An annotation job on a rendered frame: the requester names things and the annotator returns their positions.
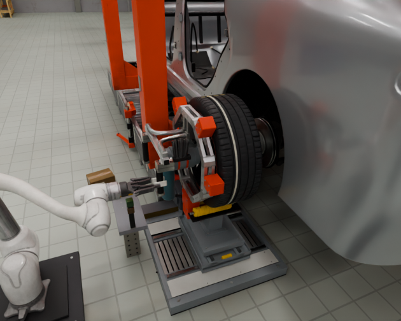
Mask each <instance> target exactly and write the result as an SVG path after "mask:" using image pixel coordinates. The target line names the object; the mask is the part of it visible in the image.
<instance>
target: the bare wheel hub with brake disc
mask: <svg viewBox="0 0 401 321"><path fill-rule="evenodd" d="M254 119H255V122H256V125H257V128H258V132H259V135H260V136H259V137H260V141H261V145H262V146H261V147H262V158H263V162H262V163H263V166H262V168H266V167H269V166H270V165H271V164H272V163H273V162H274V159H275V158H276V151H277V144H276V137H275V134H274V131H273V129H272V127H271V125H270V123H268V121H266V120H265V119H264V118H254Z"/></svg>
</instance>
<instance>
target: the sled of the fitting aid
mask: <svg viewBox="0 0 401 321"><path fill-rule="evenodd" d="M178 223H179V226H180V227H181V230H182V231H183V234H184V236H185V238H186V240H187V243H188V245H189V247H190V249H191V251H192V253H193V256H194V257H195V260H196V261H197V264H198V266H199V268H200V270H201V272H202V273H205V272H208V271H212V270H214V269H218V268H221V267H223V266H228V265H230V264H233V263H236V262H239V261H242V260H246V259H249V258H250V255H251V250H250V248H249V246H248V245H247V244H246V242H244V245H242V246H238V247H235V248H232V249H229V250H226V251H222V252H219V253H215V254H213V255H208V256H206V257H204V256H203V254H202V252H201V250H200V248H199V246H198V244H197V242H196V240H195V238H194V236H193V234H192V232H191V230H190V228H189V226H188V224H187V222H186V220H185V218H184V215H180V216H178Z"/></svg>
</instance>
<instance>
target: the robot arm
mask: <svg viewBox="0 0 401 321"><path fill-rule="evenodd" d="M163 179H164V181H162V182H157V179H156V178H151V177H150V176H145V177H140V178H131V179H130V182H128V183H127V182H119V184H118V183H117V182H111V183H96V184H92V185H87V186H84V187H81V188H79V189H77V190H75V192H74V195H73V199H74V204H75V206H77V207H70V206H66V205H64V204H62V203H60V202H58V201H56V200H55V199H54V198H52V197H50V196H49V195H47V194H45V193H44V192H42V191H41V190H39V189H37V188H36V187H34V186H33V185H31V184H30V183H27V182H25V181H23V180H21V179H19V178H16V177H14V176H10V175H6V174H3V173H0V190H2V191H8V192H12V193H14V194H17V195H19V196H21V197H23V198H25V199H27V200H28V201H30V202H32V203H34V204H35V205H37V206H39V207H41V208H43V209H44V210H46V211H48V212H50V213H51V214H53V215H55V216H57V217H60V218H63V219H65V220H70V221H73V222H76V223H77V224H78V225H79V227H82V228H84V229H85V230H87V232H88V233H89V234H90V235H91V236H94V237H99V236H103V235H104V234H106V233H107V231H108V229H109V227H110V225H111V214H110V210H109V206H108V201H114V200H117V199H120V196H121V197H125V196H128V195H129V194H135V196H136V197H137V196H139V195H141V194H146V193H149V192H153V191H154V190H155V188H159V187H163V186H167V180H166V181H165V176H163ZM149 183H153V184H151V185H146V184H149ZM0 252H1V255H2V257H3V259H4V260H3V262H2V263H1V265H0V285H1V288H2V290H3V292H4V294H5V296H6V297H7V298H8V300H9V301H10V302H9V305H8V308H7V310H6V312H5V313H4V317H5V318H10V317H12V316H15V315H18V321H24V320H25V318H26V316H27V314H28V313H30V312H34V311H43V310H45V308H46V306H45V301H46V296H47V293H48V288H49V285H50V284H51V280H50V279H46V280H43V281H41V276H40V269H39V239H38V236H37V234H36V233H35V232H34V231H33V230H32V229H30V228H28V227H27V226H25V225H19V224H18V223H17V221H16V220H15V218H14V217H13V215H12V214H11V212H10V211H9V209H8V208H7V206H6V205H5V203H4V202H3V200H2V199H1V197H0Z"/></svg>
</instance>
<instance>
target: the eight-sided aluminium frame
mask: <svg viewBox="0 0 401 321"><path fill-rule="evenodd" d="M183 117H185V118H186V119H187V120H188V121H189V123H190V124H191V126H192V128H193V131H194V134H195V139H196V142H197V146H198V149H199V154H200V160H201V183H200V192H199V191H198V190H197V187H196V186H195V185H194V183H193V181H192V180H191V177H190V175H189V172H188V168H185V169H184V172H185V175H183V172H182V169H179V170H178V173H179V180H180V182H181V185H182V186H183V188H184V189H185V191H186V193H187V194H188V196H189V198H190V201H191V202H192V203H198V202H201V201H204V200H206V199H208V198H210V197H212V196H210V195H209V194H208V192H207V191H206V189H205V188H204V176H207V175H213V174H214V173H215V166H216V162H215V155H214V153H213V149H212V146H211V142H210V139H209V137H207V138H203V139H204V144H205V146H206V151H207V154H208V155H206V153H205V150H204V145H203V142H202V138H198V135H197V132H196V130H195V125H196V123H197V121H198V119H199V118H201V117H202V116H200V115H199V114H198V113H197V112H196V111H195V110H194V109H193V108H192V106H190V105H189V104H188V105H182V106H179V108H178V110H177V112H176V114H175V116H174V118H173V119H172V129H173V130H176V129H177V128H179V129H181V127H183ZM208 167H209V171H208ZM188 184H189V186H190V187H189V186H188ZM190 188H191V190H190ZM192 191H193V193H192Z"/></svg>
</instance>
